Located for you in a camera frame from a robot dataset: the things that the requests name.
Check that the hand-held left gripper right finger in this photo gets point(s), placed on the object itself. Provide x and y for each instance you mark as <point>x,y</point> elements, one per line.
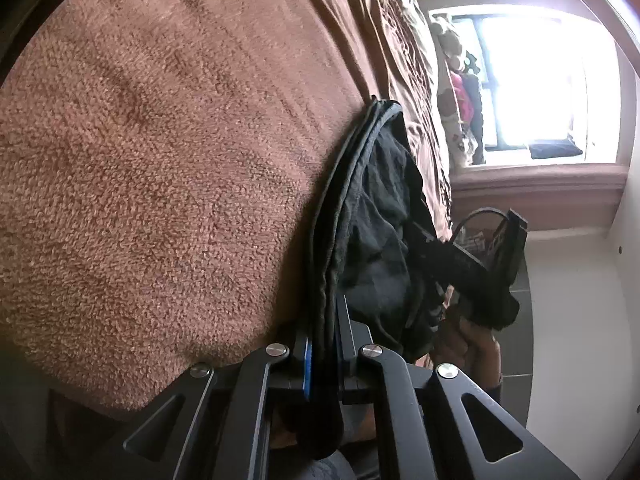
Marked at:
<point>345,340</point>

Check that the black framed window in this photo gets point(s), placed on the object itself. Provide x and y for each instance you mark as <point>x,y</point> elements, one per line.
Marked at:
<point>540,85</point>

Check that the beige plush toy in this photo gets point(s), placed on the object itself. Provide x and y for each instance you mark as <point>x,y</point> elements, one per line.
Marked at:
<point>445,35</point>

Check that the person's right hand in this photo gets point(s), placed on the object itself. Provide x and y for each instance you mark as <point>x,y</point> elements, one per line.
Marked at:
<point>470,350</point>

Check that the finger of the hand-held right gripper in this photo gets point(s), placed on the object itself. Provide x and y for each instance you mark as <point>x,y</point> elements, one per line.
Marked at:
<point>445,255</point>

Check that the black pants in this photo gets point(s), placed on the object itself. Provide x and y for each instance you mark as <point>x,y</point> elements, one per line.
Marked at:
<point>380,220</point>

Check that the pink plush toy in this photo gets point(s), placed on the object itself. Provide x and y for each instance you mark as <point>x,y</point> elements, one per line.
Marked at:
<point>457,90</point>

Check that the dark hanging garment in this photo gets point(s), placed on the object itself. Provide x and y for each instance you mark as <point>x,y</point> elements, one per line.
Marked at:
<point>555,150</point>

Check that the brown blanket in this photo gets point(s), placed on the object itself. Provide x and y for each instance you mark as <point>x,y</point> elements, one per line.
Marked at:
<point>150,160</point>

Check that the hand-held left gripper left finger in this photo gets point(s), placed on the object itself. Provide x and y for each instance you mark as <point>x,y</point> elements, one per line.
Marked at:
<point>308,360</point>

